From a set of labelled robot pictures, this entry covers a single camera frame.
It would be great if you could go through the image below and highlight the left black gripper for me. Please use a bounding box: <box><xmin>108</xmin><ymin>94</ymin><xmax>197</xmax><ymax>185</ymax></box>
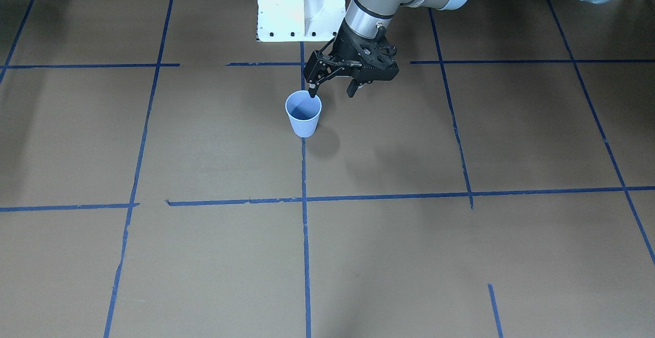
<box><xmin>302</xmin><ymin>24</ymin><xmax>382</xmax><ymax>98</ymax></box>

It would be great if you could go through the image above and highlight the blue paper cup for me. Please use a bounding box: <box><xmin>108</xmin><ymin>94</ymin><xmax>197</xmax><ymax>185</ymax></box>
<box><xmin>285</xmin><ymin>89</ymin><xmax>322</xmax><ymax>138</ymax></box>

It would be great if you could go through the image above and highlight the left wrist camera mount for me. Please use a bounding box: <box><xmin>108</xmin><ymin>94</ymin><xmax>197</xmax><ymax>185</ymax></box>
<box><xmin>359</xmin><ymin>23</ymin><xmax>399</xmax><ymax>82</ymax></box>

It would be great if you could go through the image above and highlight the white mounting post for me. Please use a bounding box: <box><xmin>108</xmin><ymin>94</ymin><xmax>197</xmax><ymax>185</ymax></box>
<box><xmin>256</xmin><ymin>0</ymin><xmax>346</xmax><ymax>42</ymax></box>

